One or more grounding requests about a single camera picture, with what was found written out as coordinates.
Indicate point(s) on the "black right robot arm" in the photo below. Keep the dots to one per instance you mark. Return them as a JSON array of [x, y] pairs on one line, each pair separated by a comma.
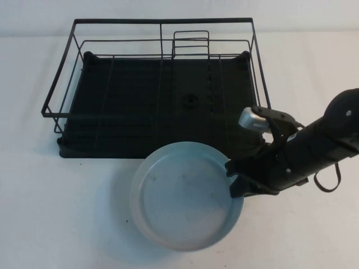
[[322, 145]]

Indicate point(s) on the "pale blue round plate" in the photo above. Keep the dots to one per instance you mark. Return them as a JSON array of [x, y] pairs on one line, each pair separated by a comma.
[[182, 196]]

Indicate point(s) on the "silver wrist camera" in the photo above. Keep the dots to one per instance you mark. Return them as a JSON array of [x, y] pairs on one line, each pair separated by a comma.
[[255, 120]]

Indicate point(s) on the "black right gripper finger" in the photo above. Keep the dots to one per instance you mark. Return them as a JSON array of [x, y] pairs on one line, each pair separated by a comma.
[[238, 187], [232, 167]]

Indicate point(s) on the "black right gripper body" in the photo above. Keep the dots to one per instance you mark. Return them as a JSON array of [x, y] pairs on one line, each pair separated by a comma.
[[261, 173]]

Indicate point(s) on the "black plastic drip tray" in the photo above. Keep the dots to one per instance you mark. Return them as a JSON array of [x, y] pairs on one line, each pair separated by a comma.
[[126, 112]]

